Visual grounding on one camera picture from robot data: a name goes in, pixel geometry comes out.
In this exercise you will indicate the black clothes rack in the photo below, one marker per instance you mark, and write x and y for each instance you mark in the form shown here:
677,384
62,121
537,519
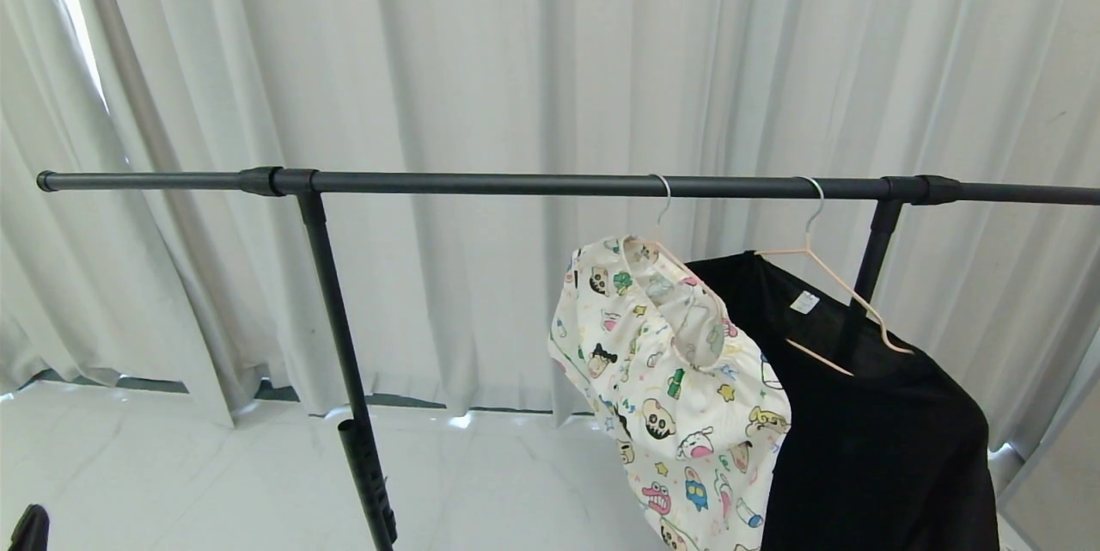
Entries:
516,184

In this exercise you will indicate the pink clothes hanger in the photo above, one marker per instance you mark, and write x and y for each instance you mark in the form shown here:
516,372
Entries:
663,198
838,284

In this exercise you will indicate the white curtain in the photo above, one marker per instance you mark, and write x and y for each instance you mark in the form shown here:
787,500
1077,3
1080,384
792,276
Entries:
516,44

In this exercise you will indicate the cream printed garment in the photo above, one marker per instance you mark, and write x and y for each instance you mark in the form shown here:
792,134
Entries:
670,413

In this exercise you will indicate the black garment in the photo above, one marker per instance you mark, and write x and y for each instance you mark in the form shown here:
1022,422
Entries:
876,448

